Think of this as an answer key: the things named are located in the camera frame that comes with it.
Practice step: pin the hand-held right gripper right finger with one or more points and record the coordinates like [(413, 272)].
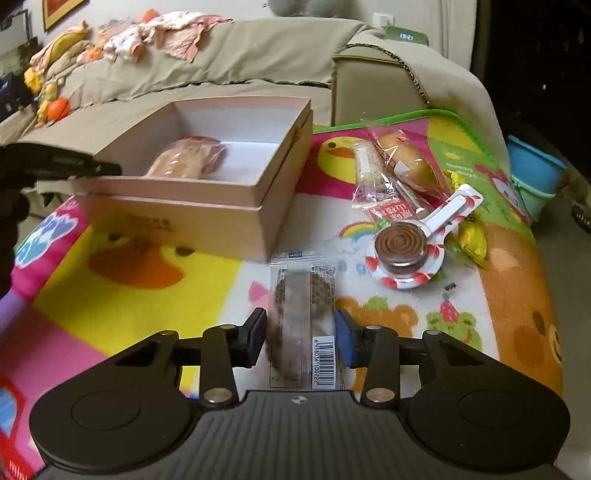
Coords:
[(346, 337)]

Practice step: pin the red label snack packet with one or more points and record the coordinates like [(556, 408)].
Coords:
[(392, 210)]

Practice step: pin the beige sofa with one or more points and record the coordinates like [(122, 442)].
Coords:
[(360, 87)]

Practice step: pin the clear chocolate bar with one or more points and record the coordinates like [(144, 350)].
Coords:
[(300, 295)]

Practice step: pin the green digital clock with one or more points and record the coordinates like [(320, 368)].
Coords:
[(406, 36)]

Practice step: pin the wrapped bread loaf packet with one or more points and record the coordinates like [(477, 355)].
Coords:
[(184, 157)]

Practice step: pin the yellow plush toy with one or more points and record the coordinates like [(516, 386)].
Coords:
[(39, 83)]

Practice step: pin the blue plastic basin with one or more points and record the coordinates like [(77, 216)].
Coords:
[(535, 164)]

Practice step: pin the green plastic basin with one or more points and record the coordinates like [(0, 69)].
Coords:
[(535, 205)]

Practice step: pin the banana plush toy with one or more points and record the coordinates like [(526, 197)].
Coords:
[(60, 44)]

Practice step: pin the framed wall picture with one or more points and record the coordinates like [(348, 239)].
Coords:
[(62, 11)]

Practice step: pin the yellow snack packet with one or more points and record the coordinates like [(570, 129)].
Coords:
[(471, 240)]

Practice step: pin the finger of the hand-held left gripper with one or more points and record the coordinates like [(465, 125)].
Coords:
[(60, 164)]

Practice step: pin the beige box lid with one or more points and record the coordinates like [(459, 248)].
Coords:
[(115, 129)]

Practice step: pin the orange ball toy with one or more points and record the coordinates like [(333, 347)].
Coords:
[(58, 109)]

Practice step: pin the bun packet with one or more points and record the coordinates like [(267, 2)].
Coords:
[(408, 154)]

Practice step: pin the pink cardboard box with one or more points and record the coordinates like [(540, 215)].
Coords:
[(184, 221)]

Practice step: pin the lollipop shaped chocolate packet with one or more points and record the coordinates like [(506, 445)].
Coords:
[(401, 244)]

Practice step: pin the colourful cartoon play mat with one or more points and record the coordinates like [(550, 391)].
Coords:
[(138, 281)]

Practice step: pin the white wall socket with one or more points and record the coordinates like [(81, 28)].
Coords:
[(384, 20)]

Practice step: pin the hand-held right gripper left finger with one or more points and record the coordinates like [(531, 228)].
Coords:
[(257, 339)]

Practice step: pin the clear wafer stick packet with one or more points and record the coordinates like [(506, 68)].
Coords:
[(369, 170)]

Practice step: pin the grey neck pillow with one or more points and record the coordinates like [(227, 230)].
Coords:
[(300, 5)]

